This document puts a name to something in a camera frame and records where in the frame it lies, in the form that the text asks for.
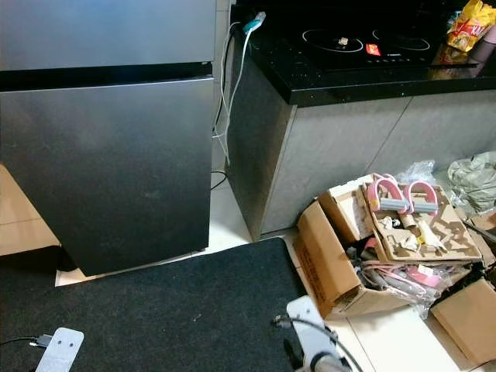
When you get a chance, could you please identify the small black floor object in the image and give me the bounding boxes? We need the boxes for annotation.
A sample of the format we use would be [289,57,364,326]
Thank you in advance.
[56,246,78,272]

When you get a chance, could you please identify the black induction cooktop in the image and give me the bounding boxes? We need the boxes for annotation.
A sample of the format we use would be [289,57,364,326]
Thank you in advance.
[294,19,446,74]

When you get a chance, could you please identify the yellow red snack packet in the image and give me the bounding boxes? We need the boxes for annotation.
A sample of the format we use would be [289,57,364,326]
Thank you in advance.
[446,0,496,53]

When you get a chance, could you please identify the pink loop grey handle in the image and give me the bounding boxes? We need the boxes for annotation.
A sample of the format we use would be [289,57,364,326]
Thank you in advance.
[368,173,413,214]
[403,180,440,216]

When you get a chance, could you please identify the small closed cardboard box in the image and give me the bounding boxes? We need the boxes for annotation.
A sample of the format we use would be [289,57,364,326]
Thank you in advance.
[430,277,496,365]

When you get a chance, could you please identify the clear crumpled plastic wrap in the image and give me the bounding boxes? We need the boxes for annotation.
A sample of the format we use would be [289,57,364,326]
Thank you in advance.
[395,160,439,188]

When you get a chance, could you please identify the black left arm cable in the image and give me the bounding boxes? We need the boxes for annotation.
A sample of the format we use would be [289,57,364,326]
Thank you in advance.
[0,333,57,348]

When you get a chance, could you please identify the grey two-door fridge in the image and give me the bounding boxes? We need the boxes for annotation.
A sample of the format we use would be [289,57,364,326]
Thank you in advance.
[0,0,216,277]

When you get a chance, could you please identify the large black floor mat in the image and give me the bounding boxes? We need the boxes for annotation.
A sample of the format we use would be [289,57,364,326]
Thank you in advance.
[0,237,312,372]

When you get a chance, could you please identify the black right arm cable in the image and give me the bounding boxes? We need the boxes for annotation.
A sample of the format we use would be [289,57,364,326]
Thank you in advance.
[271,314,365,372]

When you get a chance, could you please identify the grey crumpled bag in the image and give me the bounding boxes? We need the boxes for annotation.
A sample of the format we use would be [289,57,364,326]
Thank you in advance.
[446,151,496,215]

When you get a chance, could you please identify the clear bag pink items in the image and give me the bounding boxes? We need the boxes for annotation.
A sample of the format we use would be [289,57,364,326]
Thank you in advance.
[356,260,480,320]

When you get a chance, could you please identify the brown moulded pulp tray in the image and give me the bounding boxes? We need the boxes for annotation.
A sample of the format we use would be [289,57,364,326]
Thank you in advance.
[368,182,483,266]

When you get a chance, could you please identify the open brown cardboard box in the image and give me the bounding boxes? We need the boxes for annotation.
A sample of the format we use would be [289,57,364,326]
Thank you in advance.
[294,174,487,320]

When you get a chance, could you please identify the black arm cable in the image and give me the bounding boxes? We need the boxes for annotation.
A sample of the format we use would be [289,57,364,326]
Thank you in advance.
[271,314,365,372]
[0,333,57,348]

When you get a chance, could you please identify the mauve bottle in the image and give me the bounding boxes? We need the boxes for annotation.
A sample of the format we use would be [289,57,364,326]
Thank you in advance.
[469,27,496,69]

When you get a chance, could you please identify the white cable teal plug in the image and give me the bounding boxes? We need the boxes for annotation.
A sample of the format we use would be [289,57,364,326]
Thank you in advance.
[212,11,267,165]

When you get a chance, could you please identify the grey cabinet black countertop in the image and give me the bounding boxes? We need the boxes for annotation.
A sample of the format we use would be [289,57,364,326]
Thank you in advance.
[225,0,496,241]

